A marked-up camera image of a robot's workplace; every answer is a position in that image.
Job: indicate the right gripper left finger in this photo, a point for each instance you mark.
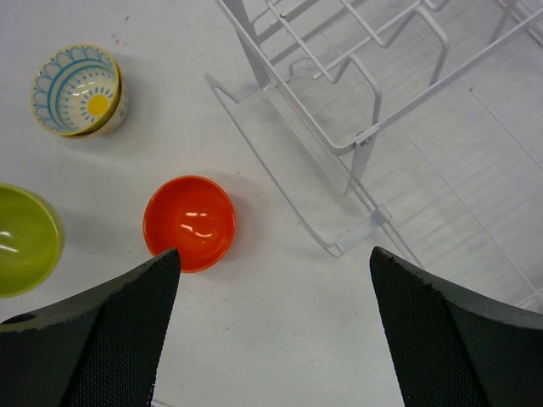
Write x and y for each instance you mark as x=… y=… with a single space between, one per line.
x=101 y=347

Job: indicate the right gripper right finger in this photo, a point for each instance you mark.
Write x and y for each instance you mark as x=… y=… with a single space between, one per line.
x=451 y=346

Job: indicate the white wire dish rack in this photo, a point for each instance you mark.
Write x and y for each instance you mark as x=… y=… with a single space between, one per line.
x=416 y=125

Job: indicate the blue patterned bowl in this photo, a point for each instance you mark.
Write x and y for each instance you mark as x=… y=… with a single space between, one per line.
x=48 y=84

